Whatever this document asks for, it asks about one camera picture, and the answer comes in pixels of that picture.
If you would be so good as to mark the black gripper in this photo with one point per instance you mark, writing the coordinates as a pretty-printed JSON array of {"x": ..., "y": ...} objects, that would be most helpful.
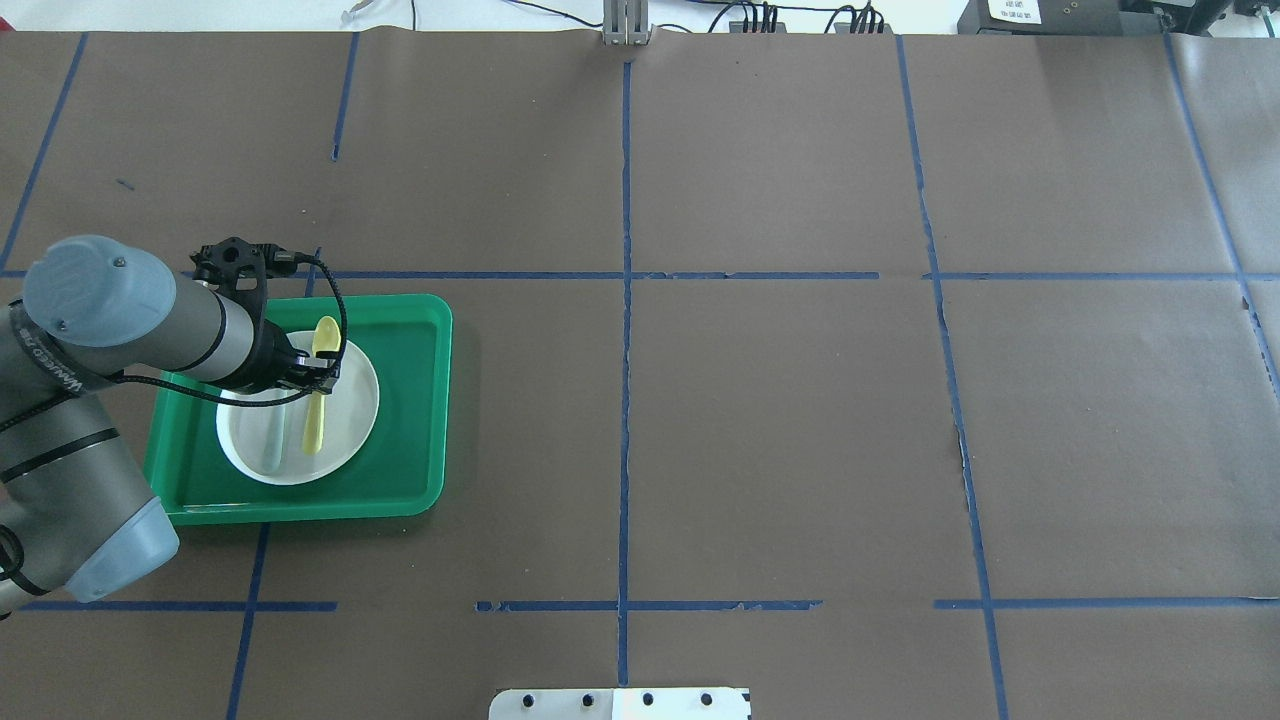
[{"x": 272, "y": 357}]

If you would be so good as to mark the yellow plastic spoon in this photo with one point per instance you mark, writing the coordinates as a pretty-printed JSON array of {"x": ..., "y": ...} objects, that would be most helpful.
[{"x": 318, "y": 420}]

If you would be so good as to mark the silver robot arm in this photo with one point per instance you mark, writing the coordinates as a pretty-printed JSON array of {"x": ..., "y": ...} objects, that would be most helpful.
[{"x": 95, "y": 314}]

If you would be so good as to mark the white round plate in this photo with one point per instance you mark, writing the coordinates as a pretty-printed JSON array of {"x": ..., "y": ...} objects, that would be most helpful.
[{"x": 266, "y": 443}]

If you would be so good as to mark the green plastic tray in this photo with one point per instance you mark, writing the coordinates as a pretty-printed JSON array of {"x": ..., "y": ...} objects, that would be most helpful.
[{"x": 398, "y": 472}]

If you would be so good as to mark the black power strip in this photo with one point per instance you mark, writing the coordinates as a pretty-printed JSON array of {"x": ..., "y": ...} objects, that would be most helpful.
[{"x": 760, "y": 18}]

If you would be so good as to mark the black mini computer box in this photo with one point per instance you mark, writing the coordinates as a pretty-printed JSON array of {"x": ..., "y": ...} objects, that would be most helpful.
[{"x": 1045, "y": 18}]

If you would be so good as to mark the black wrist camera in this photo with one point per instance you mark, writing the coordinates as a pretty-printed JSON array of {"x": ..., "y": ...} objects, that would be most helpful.
[{"x": 238, "y": 267}]

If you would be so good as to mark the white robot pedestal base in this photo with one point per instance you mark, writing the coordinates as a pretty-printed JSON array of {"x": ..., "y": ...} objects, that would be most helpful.
[{"x": 623, "y": 703}]

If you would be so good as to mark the aluminium frame post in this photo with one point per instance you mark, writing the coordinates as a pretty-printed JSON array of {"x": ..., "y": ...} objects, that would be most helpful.
[{"x": 626, "y": 23}]

